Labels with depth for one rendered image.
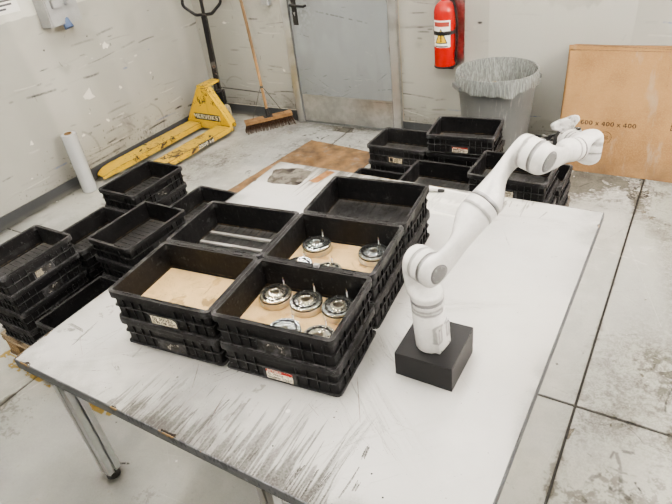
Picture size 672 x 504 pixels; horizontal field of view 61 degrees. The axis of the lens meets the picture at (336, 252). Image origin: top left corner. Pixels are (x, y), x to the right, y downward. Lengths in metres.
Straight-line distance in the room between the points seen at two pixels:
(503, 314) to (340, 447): 0.71
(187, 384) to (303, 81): 3.94
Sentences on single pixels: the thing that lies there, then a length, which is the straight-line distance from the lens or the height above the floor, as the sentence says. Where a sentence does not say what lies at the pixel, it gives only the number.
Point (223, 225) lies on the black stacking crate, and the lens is 2.33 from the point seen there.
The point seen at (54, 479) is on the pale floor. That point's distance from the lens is 2.80.
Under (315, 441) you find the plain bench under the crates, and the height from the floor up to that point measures 0.70.
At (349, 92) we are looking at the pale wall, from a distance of 5.19.
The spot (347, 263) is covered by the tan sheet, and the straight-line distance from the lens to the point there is 1.97.
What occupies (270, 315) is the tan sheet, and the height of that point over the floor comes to 0.83.
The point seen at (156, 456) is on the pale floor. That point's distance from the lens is 2.66.
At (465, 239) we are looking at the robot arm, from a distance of 1.50.
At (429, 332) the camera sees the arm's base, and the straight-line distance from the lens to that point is 1.61.
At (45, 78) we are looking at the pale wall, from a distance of 5.02.
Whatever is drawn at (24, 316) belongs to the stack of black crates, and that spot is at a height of 0.36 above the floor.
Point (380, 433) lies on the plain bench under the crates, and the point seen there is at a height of 0.70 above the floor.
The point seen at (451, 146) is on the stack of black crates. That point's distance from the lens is 3.46.
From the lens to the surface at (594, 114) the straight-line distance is 4.35.
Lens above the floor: 1.96
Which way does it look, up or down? 34 degrees down
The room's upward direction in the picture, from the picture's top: 8 degrees counter-clockwise
